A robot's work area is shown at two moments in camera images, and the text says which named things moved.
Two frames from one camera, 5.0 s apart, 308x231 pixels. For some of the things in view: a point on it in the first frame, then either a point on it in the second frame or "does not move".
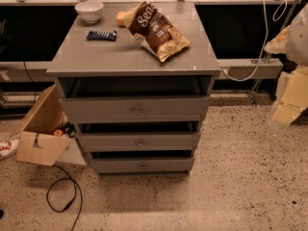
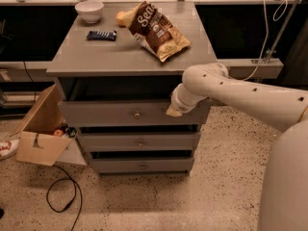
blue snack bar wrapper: x=101 y=36 does not move
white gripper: x=298 y=42 → x=180 y=108
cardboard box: x=37 y=143 does not move
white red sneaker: x=8 y=148 does not move
